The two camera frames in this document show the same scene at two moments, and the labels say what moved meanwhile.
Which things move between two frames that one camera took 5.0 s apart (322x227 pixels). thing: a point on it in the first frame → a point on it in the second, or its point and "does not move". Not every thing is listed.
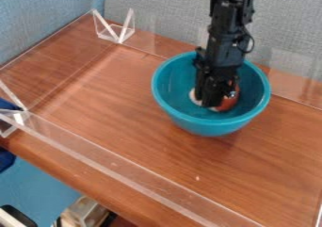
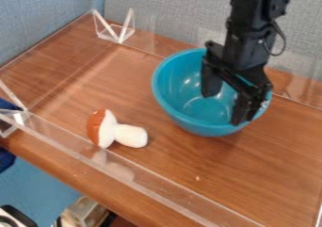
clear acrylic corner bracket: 115,32 does not move
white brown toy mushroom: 227,102 → 105,131
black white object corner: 12,218 does not move
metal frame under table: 86,213 does not move
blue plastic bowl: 174,81 does not move
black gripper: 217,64 → 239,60
